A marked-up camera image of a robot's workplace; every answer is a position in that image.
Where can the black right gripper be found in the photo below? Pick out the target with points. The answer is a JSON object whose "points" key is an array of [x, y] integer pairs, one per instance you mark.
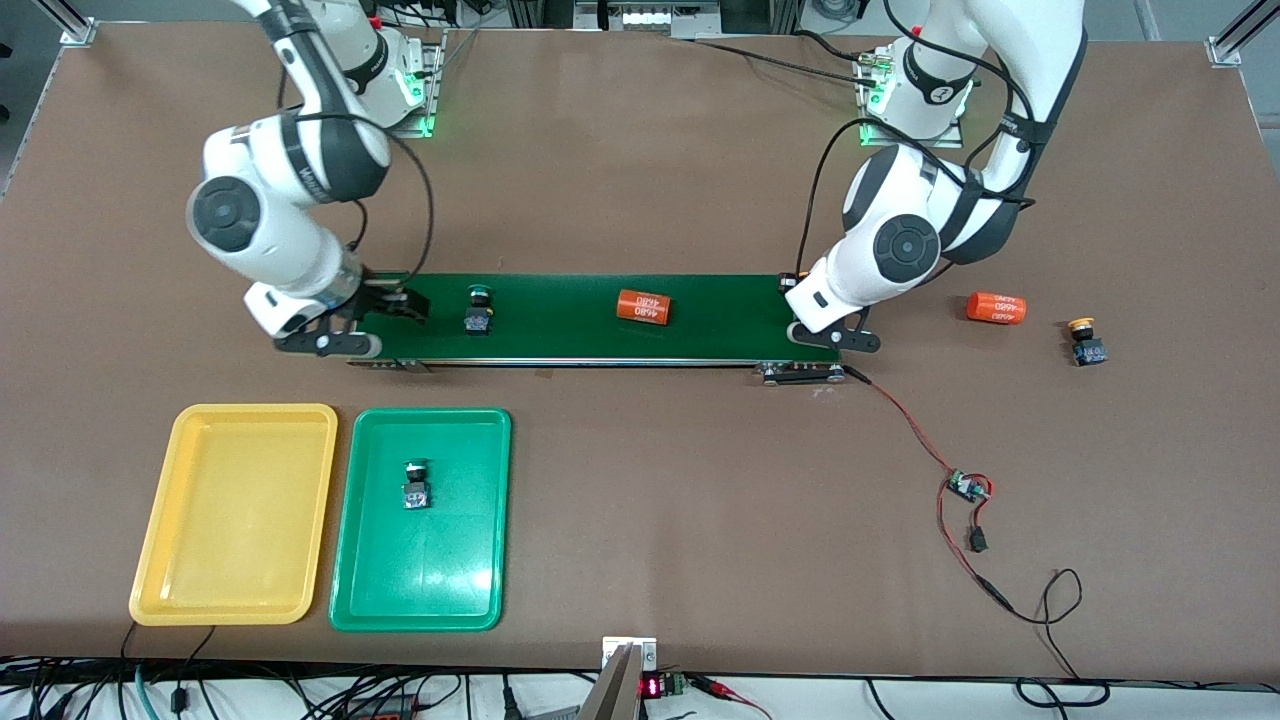
{"points": [[379, 293]]}

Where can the green push button switch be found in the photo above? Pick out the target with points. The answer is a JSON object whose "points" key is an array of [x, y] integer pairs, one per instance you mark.
{"points": [[417, 495], [479, 322]]}

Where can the orange 4680 cylinder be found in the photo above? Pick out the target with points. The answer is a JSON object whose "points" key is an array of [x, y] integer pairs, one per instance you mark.
{"points": [[643, 308], [996, 307]]}

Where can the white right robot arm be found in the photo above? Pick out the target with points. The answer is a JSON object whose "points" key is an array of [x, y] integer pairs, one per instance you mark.
{"points": [[260, 215]]}

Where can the green conveyor belt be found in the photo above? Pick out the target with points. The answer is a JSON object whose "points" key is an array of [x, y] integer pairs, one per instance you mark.
{"points": [[750, 320]]}

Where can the green plastic tray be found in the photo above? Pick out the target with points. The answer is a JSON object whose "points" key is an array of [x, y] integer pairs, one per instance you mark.
{"points": [[450, 560]]}

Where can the yellow plastic tray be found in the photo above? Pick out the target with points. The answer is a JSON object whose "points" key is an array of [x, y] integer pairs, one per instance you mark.
{"points": [[235, 520]]}

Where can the small green circuit board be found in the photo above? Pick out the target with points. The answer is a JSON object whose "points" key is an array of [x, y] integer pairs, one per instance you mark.
{"points": [[965, 486]]}

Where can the small black connector plug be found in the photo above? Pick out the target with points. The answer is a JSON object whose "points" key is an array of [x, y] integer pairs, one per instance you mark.
{"points": [[978, 542]]}

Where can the orange electronic device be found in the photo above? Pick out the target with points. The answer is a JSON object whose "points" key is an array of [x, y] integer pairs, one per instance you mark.
{"points": [[385, 712]]}

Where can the red clip lead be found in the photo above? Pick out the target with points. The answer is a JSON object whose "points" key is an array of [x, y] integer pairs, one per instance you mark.
{"points": [[715, 686]]}

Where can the red digit display module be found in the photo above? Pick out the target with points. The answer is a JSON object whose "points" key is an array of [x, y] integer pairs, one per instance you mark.
{"points": [[652, 687]]}

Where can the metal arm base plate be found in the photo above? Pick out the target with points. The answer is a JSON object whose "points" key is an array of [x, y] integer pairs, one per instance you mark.
{"points": [[868, 125], [432, 90]]}

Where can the metal frame rack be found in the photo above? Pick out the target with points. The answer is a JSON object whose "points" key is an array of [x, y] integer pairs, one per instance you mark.
{"points": [[650, 18]]}

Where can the yellow push button switch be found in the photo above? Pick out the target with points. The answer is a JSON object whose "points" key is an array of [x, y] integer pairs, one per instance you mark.
{"points": [[1088, 350]]}

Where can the aluminium frame profile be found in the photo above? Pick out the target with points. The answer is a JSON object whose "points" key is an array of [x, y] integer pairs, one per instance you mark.
{"points": [[1228, 48], [75, 28]]}

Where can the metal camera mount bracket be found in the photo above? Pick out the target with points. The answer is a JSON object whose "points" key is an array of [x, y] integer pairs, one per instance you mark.
{"points": [[615, 690]]}

